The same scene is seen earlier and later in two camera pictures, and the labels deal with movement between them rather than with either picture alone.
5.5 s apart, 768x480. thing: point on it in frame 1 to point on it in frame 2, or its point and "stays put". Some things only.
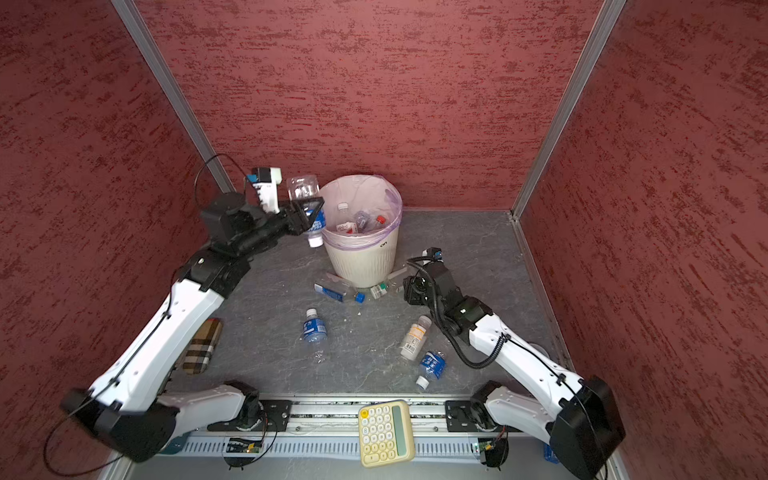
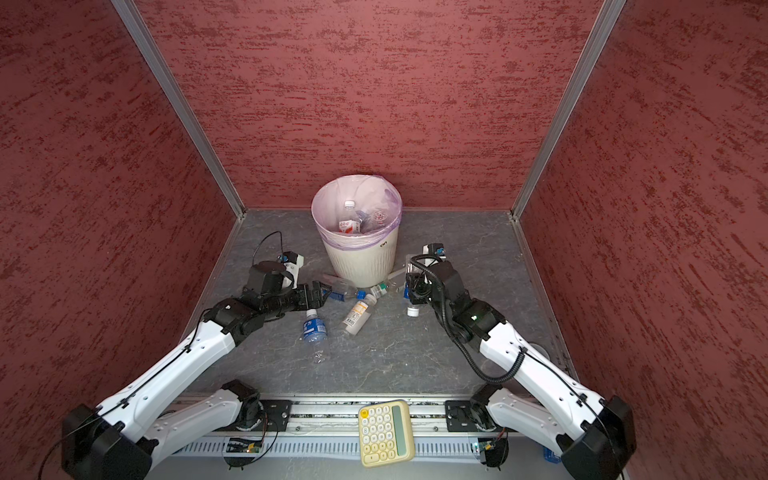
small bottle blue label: x=307 y=187 to x=375 y=219
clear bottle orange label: x=415 y=338 to x=359 y=314
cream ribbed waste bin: x=366 y=267 stays put
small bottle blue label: x=315 y=336 stays put
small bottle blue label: x=432 y=365 to x=411 y=308
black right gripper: x=412 y=289 stays put
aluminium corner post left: x=173 y=93 stays put
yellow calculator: x=385 y=433 stays put
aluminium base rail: x=315 y=429 stays put
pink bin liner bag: x=373 y=194 stays put
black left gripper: x=303 y=223 to x=318 y=300
